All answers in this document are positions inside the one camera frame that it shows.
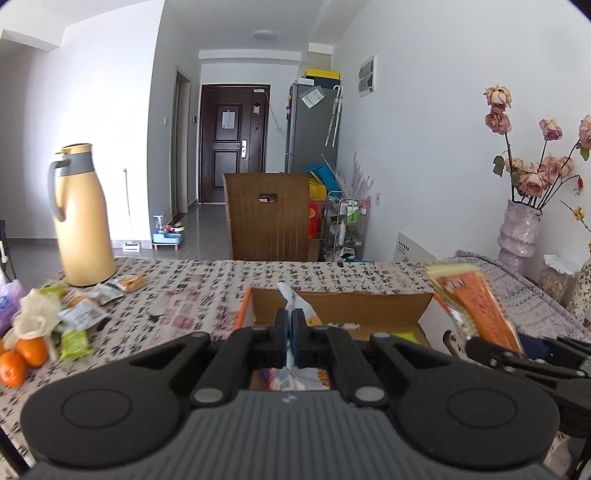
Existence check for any white folded umbrella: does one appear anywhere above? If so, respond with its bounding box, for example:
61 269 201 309
325 85 345 149

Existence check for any grey refrigerator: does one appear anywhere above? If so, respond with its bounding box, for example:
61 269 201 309
285 80 341 174

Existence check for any glass jar with nuts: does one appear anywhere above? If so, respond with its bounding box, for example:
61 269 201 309
539 254 583 306

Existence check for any blue bag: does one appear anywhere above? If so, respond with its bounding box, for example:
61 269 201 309
308 162 343 193

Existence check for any white paper notice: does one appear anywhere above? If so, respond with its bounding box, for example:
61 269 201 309
301 88 327 110

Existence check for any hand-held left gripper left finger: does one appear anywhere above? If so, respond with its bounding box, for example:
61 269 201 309
99 308 291 408

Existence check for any grey quilted cloth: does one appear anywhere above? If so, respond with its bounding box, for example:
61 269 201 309
455 249 591 343

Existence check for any long orange snack packet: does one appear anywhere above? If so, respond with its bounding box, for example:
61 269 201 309
425 262 527 359

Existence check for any white long-handled mop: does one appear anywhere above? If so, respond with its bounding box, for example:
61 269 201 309
121 168 142 253

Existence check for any yellow thermos jug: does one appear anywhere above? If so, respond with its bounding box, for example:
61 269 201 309
47 143 117 288

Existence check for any small white snack packet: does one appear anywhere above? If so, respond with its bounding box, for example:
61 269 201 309
90 282 126 306

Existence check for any yellow flower branch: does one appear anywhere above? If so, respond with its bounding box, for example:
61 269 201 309
561 200 591 253

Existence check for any purple tissue packet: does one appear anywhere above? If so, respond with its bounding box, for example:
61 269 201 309
0 281 27 336

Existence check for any blue pet water fountain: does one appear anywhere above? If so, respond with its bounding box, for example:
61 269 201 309
152 215 187 253

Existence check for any small floral vase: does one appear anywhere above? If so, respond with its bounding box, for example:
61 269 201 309
567 258 591 322

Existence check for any pale dried grass bundle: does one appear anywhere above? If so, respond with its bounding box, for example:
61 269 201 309
342 152 375 199

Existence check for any wooden chair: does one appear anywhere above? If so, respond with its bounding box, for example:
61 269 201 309
223 172 311 263

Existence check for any white flat panel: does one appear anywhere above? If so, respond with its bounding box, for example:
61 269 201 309
393 232 440 265

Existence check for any beige storage box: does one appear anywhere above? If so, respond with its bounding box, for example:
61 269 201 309
307 44 334 70

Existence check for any dried pink rose bouquet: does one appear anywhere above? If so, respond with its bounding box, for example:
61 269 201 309
484 84 591 211

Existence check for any red cardboard box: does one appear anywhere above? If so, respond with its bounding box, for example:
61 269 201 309
233 286 469 391

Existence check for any dark brown entrance door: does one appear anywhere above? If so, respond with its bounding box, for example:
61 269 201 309
200 84 271 205

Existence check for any pink ribbed vase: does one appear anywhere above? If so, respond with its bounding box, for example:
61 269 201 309
498 199 544 276

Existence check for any large white snack packet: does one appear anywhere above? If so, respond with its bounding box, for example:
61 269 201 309
58 305 110 331

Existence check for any metal wire cart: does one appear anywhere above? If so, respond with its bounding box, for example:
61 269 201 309
323 198 370 262

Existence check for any small clear crisp packet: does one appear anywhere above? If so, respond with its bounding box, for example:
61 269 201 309
113 274 149 294

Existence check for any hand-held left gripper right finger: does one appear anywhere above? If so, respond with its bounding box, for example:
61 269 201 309
292 308 468 409

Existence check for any black folding chair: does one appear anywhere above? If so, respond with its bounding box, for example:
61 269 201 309
0 219 17 282

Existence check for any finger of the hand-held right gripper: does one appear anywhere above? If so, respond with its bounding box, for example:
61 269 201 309
465 337 591 387
523 336 591 368

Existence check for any red gift box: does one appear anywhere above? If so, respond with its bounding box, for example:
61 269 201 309
308 199 327 239

